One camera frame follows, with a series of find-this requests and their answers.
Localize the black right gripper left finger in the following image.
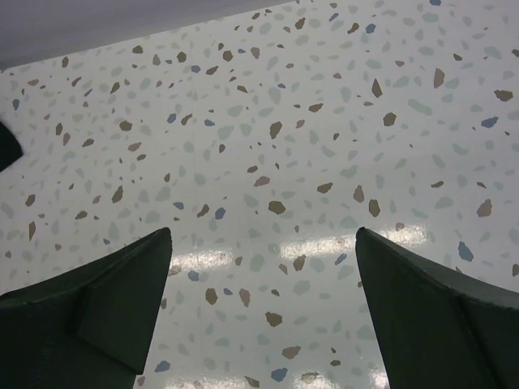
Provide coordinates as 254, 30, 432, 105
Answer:
1, 228, 172, 388

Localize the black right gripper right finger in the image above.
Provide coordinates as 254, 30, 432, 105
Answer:
355, 228, 518, 388

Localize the black t shirt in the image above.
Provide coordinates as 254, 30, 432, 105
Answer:
0, 122, 24, 172

